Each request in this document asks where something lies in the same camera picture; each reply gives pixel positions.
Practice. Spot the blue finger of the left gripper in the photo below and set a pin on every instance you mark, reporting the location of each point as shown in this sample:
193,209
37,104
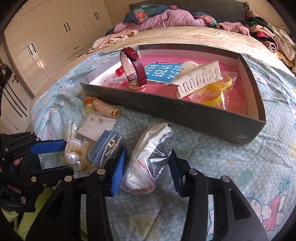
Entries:
48,146

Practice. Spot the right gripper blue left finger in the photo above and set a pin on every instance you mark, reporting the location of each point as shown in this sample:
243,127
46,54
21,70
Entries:
118,173

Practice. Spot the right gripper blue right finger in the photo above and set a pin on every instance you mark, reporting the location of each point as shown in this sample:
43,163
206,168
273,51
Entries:
176,166

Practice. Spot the blue card jewelry bag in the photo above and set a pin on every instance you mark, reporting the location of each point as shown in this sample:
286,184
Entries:
108,146

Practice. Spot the bag with yellow hoop earrings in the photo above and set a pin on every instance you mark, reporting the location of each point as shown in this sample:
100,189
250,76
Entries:
216,94

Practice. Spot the white dotted hair claw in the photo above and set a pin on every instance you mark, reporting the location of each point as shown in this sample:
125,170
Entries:
195,76

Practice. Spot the red cherry earrings bag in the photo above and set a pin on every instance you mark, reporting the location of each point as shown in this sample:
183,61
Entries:
118,76

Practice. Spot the burgundy strap wristwatch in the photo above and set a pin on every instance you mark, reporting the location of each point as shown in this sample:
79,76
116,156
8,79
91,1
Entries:
133,68

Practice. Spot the white earring card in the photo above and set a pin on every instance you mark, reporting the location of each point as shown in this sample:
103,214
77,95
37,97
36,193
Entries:
95,125

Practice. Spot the shallow cardboard tray box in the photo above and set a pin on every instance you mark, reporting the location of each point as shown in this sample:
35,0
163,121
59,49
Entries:
235,126

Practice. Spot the Hello Kitty blue blanket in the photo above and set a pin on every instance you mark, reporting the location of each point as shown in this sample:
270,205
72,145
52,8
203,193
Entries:
264,170

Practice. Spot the pink book in tray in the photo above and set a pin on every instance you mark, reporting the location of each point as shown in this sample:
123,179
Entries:
161,70

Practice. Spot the cream built-in wardrobe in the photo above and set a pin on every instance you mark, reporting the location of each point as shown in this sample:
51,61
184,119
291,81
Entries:
45,36

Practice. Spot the peach clothing on bed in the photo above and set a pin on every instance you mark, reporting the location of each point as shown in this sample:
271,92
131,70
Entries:
111,39

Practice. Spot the beige bed cover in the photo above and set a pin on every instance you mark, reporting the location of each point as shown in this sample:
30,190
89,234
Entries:
204,36

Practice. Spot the pink purple quilt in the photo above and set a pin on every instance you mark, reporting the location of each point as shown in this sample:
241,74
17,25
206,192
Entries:
170,18

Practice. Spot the pink fluffy garment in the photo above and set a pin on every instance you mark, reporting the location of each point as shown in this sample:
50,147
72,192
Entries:
236,27

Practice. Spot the floral dark blue pillow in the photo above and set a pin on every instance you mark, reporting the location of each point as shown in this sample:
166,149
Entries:
143,12

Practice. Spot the pile of clothes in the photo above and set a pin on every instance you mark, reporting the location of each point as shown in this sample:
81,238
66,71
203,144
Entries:
274,39

